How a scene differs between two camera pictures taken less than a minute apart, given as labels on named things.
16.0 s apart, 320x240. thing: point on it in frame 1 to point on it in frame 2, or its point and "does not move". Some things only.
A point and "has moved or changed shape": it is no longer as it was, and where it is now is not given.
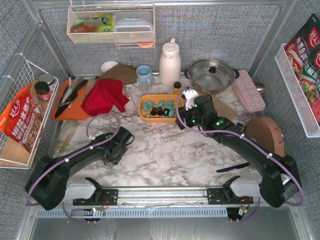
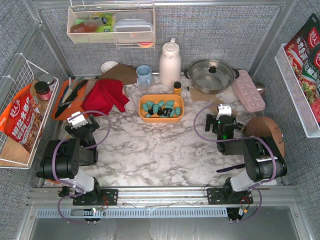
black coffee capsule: (166, 112) does not move
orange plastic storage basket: (144, 98) does not move
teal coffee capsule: (170, 103) does not move
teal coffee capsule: (171, 113) has moved or changed shape
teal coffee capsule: (145, 107) does not move
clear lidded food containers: (133, 26) does not move
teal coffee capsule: (150, 103) to (155, 108)
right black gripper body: (182, 119) to (215, 123)
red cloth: (104, 93) does not move
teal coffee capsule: (161, 103) does not move
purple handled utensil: (237, 166) does not move
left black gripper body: (115, 154) to (83, 127)
